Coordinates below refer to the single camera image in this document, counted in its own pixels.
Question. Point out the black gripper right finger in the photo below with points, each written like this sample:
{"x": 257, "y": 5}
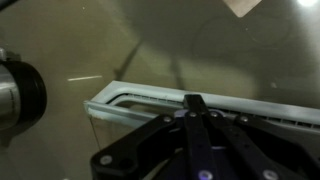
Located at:
{"x": 246, "y": 146}

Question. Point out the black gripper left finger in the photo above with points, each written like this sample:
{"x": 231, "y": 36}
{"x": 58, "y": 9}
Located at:
{"x": 196, "y": 143}

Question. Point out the toaster oven glass door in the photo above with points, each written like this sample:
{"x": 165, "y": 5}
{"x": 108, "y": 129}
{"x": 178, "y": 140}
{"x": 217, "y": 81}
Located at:
{"x": 150, "y": 96}

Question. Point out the steel electric kettle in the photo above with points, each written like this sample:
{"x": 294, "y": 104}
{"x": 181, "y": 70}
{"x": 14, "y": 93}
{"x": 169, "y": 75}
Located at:
{"x": 23, "y": 96}

